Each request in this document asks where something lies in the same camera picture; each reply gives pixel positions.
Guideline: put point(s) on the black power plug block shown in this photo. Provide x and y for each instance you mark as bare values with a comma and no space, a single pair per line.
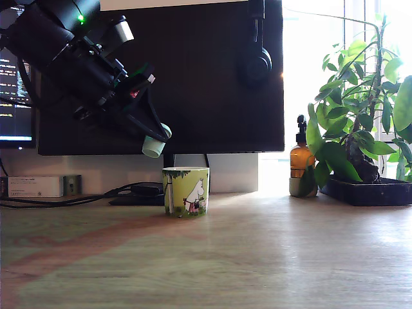
147,189

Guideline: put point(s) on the white flat box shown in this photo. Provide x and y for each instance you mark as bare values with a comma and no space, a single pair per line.
35,186

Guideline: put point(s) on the black flat monitor base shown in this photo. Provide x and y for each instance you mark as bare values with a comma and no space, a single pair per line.
138,201

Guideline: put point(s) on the pale ceramic bottle holder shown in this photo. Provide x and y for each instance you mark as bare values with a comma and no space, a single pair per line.
294,188

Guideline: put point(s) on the amber pump bottle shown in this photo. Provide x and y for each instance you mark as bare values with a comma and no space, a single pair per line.
300,161

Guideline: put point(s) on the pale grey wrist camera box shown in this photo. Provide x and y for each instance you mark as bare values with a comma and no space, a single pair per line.
124,30

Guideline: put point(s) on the black headphones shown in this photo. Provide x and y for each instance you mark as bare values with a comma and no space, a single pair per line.
257,67

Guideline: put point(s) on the green cartoon print mug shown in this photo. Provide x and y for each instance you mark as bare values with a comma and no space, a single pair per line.
188,193

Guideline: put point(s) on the black plant tray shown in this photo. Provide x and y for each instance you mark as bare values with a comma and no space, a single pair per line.
370,193

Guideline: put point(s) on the small green adapter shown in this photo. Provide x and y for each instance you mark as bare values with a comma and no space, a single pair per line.
72,185

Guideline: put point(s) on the monitor showing text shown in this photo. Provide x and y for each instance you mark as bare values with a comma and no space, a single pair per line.
14,127

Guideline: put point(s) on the black monitor stand neck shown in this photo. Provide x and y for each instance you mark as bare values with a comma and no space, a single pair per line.
169,161

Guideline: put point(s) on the green leafy potted plant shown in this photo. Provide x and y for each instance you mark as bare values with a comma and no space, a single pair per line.
341,128

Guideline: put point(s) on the pale green coffee capsule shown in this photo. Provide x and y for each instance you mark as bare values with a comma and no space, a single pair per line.
153,146

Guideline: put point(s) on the large black monitor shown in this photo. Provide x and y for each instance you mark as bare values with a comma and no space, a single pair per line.
199,103

